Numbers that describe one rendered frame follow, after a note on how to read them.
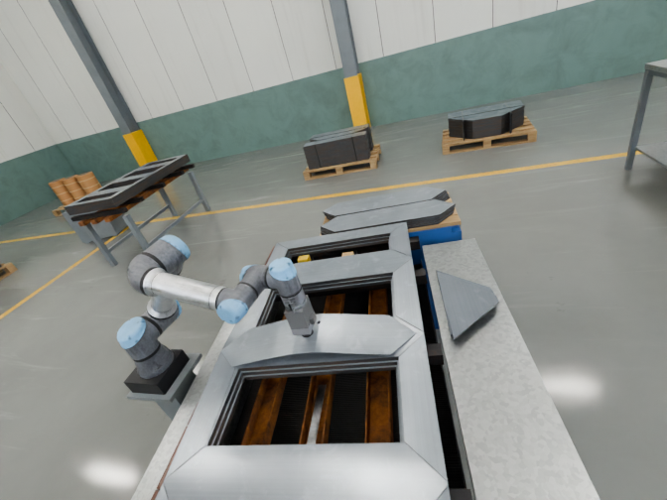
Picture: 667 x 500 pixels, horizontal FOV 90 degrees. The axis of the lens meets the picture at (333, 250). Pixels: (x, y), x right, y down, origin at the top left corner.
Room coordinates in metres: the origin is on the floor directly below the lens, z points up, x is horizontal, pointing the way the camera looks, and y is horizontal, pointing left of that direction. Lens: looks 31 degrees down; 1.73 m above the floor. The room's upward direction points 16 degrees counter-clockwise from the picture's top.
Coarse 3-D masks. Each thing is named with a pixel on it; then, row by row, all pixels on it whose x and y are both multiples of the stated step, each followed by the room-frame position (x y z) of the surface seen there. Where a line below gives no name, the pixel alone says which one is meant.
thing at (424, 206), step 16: (400, 192) 1.93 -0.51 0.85; (416, 192) 1.86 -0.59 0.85; (432, 192) 1.80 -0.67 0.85; (336, 208) 1.97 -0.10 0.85; (352, 208) 1.90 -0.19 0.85; (368, 208) 1.83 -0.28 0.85; (384, 208) 1.77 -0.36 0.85; (400, 208) 1.71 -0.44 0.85; (416, 208) 1.66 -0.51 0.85; (432, 208) 1.61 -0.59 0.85; (448, 208) 1.56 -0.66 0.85; (336, 224) 1.75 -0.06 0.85; (352, 224) 1.69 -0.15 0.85; (368, 224) 1.64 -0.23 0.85; (384, 224) 1.60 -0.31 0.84; (416, 224) 1.55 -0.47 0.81; (432, 224) 1.54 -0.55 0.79
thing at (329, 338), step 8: (328, 320) 0.91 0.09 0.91; (336, 320) 0.90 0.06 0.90; (320, 328) 0.88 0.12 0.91; (328, 328) 0.87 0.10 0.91; (336, 328) 0.86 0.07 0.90; (320, 336) 0.84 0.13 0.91; (328, 336) 0.83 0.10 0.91; (336, 336) 0.83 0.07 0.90; (320, 344) 0.80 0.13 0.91; (328, 344) 0.80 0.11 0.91; (336, 344) 0.79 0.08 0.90; (320, 352) 0.77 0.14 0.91; (328, 352) 0.77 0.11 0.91; (336, 352) 0.76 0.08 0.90
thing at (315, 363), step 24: (360, 240) 1.50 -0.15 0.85; (384, 240) 1.46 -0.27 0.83; (312, 288) 1.23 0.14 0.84; (336, 288) 1.19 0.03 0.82; (264, 312) 1.14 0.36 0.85; (264, 360) 0.85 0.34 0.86; (288, 360) 0.82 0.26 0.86; (312, 360) 0.79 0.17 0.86; (336, 360) 0.76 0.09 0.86; (360, 360) 0.74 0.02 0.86; (384, 360) 0.72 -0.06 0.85; (240, 384) 0.81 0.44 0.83; (216, 432) 0.64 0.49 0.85; (192, 456) 0.58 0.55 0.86
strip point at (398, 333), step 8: (392, 320) 0.86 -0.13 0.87; (392, 328) 0.82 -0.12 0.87; (400, 328) 0.81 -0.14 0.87; (408, 328) 0.81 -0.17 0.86; (392, 336) 0.79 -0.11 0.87; (400, 336) 0.78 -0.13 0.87; (408, 336) 0.77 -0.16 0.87; (392, 344) 0.75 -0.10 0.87; (400, 344) 0.75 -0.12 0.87; (392, 352) 0.72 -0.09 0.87
